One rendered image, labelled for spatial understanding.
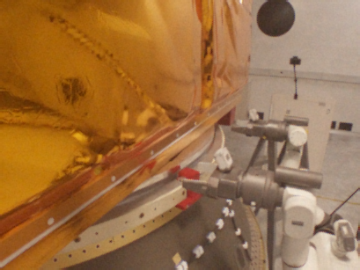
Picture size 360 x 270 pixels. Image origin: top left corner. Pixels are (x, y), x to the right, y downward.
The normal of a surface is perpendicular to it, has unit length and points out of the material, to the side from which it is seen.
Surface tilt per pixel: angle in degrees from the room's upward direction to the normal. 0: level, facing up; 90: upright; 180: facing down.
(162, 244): 62
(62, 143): 96
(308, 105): 90
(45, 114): 93
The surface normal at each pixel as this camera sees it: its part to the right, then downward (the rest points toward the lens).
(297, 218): -0.40, 0.48
